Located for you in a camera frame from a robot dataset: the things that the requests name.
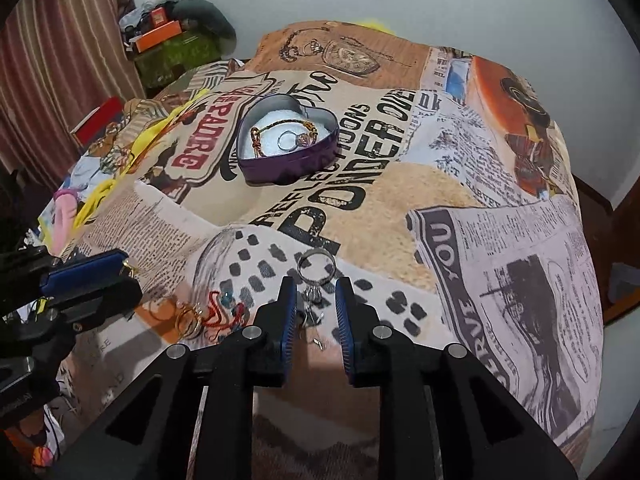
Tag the wooden bed frame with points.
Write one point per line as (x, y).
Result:
(612, 240)

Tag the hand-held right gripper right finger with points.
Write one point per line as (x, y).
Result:
(344, 320)

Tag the small gold earring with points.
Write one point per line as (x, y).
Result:
(131, 270)

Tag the red box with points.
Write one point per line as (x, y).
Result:
(95, 120)

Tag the patterned brown rug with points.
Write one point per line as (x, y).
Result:
(315, 440)

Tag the pink cloth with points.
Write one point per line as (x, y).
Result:
(65, 220)

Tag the purple heart-shaped tin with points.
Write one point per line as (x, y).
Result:
(280, 167)

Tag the clear plastic pouch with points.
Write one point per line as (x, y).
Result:
(215, 255)

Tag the printed blanket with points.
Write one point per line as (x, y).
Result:
(380, 195)

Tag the small orange box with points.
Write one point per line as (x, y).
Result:
(158, 15)

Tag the striped brown curtain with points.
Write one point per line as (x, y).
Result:
(55, 60)

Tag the gold hoop earrings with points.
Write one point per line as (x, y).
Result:
(187, 320)

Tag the green patterned box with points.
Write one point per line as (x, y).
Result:
(175, 57)

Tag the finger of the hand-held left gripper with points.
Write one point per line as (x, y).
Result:
(100, 301)
(85, 272)

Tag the yellow cloth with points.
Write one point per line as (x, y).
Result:
(150, 130)

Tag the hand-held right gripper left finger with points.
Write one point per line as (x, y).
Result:
(288, 312)

